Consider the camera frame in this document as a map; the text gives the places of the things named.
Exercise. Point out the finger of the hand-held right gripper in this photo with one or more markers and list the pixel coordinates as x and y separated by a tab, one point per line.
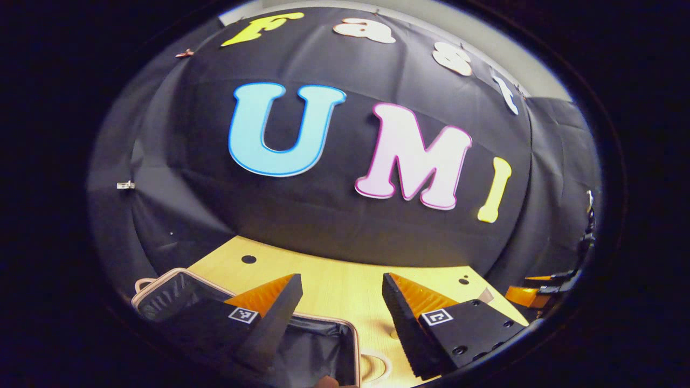
555	278
525	296

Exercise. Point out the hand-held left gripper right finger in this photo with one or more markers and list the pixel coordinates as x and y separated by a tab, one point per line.
404	328

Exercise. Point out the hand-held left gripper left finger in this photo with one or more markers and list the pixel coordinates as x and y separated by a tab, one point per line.
275	323

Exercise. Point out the pink quilted suitcase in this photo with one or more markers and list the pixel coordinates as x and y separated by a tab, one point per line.
315	345

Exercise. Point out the black backdrop cloth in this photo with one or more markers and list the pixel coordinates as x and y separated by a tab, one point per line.
345	215

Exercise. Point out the white clip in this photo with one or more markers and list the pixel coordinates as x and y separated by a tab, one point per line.
125	185

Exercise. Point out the copper clip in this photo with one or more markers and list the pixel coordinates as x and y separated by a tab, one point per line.
185	53

